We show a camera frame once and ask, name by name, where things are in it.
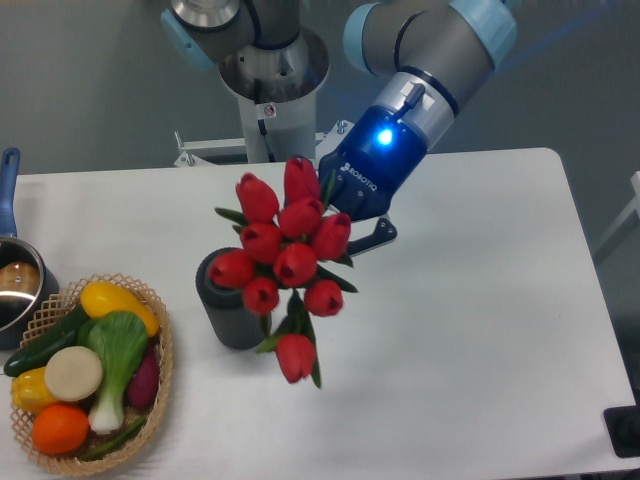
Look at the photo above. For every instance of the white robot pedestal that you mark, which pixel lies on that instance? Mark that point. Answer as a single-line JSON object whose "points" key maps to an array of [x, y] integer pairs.
{"points": [[276, 94]]}

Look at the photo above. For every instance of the beige round disc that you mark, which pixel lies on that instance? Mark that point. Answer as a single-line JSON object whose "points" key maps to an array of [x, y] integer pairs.
{"points": [[73, 373]]}

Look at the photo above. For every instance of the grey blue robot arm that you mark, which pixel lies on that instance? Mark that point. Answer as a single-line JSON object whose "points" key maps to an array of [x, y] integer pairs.
{"points": [[434, 54]]}

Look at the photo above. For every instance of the yellow bell pepper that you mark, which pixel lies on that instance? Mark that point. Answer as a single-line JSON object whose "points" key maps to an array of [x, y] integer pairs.
{"points": [[30, 393]]}

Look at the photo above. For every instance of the woven wicker basket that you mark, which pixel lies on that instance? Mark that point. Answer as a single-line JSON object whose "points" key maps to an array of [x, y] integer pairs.
{"points": [[52, 312]]}

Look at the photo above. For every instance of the white frame at right edge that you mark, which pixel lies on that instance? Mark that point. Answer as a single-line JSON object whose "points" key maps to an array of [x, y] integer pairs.
{"points": [[620, 228]]}

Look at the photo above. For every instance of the black device at table edge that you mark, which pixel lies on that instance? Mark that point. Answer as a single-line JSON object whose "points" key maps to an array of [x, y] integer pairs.
{"points": [[623, 428]]}

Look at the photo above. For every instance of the purple sweet potato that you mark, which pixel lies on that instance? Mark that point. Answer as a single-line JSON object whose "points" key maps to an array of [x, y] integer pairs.
{"points": [[142, 388]]}

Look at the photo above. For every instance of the orange fruit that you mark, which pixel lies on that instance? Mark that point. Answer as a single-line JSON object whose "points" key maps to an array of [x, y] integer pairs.
{"points": [[60, 428]]}

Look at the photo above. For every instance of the green chili pepper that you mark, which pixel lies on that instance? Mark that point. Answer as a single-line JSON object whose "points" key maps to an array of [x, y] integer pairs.
{"points": [[116, 442]]}

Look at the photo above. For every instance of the dark green cucumber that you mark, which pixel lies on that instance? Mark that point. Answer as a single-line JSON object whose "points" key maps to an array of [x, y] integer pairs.
{"points": [[39, 351]]}

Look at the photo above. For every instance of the red tulip bouquet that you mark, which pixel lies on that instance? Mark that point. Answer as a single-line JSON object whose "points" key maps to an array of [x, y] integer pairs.
{"points": [[277, 268]]}

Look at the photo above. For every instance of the dark grey ribbed vase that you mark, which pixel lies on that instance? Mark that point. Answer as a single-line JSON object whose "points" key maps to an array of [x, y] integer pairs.
{"points": [[234, 325]]}

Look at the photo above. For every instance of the yellow squash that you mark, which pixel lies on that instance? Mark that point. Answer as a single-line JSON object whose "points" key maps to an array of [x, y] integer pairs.
{"points": [[100, 298]]}

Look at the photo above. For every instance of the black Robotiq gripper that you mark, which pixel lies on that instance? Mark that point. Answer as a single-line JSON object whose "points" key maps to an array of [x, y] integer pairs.
{"points": [[363, 173]]}

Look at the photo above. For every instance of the blue handled saucepan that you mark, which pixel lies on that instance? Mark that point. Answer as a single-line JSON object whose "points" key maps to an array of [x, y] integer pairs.
{"points": [[26, 282]]}

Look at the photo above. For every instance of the green bok choy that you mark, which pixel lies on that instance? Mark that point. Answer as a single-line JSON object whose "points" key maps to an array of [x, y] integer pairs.
{"points": [[119, 339]]}

